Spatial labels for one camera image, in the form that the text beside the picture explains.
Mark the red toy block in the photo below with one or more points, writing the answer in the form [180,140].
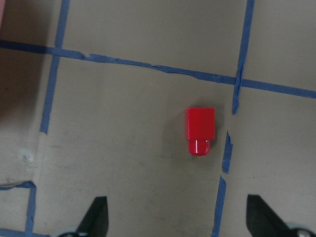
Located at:
[200,130]

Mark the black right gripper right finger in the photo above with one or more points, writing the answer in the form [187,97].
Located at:
[261,219]

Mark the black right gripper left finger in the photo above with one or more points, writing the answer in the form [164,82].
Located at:
[96,219]

